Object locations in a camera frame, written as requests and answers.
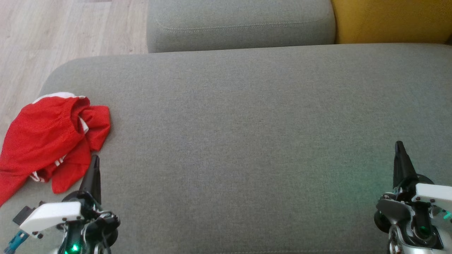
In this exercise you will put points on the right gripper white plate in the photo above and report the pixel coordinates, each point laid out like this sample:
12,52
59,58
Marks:
434,195

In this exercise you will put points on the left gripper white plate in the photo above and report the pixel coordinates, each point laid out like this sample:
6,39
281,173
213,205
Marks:
53,215

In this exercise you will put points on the red shorts with white stripe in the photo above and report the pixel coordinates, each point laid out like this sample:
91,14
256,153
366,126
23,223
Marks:
39,130

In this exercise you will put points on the yellow sofa backrest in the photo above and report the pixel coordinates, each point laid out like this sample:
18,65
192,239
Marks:
392,19

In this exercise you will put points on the large grey sofa seat cushion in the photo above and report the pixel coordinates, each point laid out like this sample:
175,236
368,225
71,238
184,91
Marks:
247,141

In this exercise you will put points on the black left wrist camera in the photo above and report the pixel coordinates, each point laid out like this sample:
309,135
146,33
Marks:
24,215

